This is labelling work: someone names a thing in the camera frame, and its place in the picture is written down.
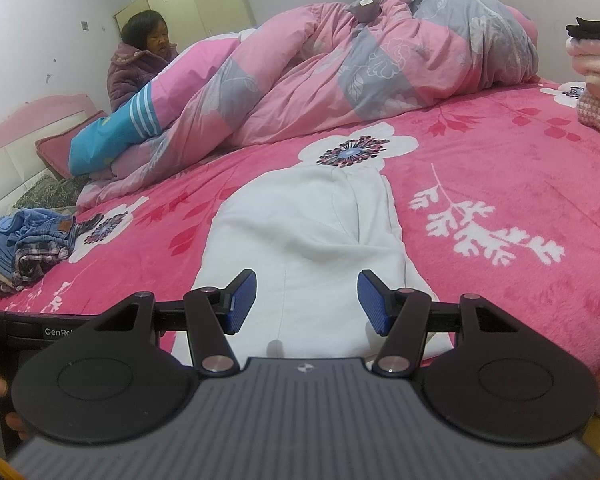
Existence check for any blue striped garment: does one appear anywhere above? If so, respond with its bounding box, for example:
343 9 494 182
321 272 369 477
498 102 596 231
0 242 28 297

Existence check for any maroon garment by headboard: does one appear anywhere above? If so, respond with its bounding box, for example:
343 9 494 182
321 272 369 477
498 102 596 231
106 9 178 113

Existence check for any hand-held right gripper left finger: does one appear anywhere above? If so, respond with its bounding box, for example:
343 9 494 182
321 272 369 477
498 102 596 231
96 268 259 378

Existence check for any blue striped pillow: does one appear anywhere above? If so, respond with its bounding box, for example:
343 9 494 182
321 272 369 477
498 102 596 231
69 82 166 178

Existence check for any pink floral bed blanket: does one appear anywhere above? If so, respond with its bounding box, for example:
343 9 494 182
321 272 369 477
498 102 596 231
0 77 600 386

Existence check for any yellow-green wardrobe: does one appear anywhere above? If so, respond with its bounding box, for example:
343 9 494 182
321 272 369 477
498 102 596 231
112 0 258 43

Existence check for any pale pink folded garment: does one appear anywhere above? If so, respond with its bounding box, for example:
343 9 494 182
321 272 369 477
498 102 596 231
567 39 600 59

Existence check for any black folded garment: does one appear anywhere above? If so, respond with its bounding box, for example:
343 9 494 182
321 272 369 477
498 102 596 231
566 18 600 42

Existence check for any white shirt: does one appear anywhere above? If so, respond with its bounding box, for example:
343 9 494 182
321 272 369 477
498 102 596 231
172 165 453 366

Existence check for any plaid shirt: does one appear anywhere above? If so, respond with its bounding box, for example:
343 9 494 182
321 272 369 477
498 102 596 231
12 237 76 281

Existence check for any pink and grey quilt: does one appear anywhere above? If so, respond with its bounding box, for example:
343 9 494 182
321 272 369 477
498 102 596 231
75 0 540 208

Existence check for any pink and white headboard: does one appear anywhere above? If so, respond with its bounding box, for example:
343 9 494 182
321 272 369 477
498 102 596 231
0 92 96 233

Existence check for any green patterned pillow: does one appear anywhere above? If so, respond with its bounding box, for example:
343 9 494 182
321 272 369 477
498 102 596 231
12 172 91 211

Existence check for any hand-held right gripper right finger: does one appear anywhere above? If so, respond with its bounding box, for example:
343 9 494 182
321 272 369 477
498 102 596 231
357 269 522 378

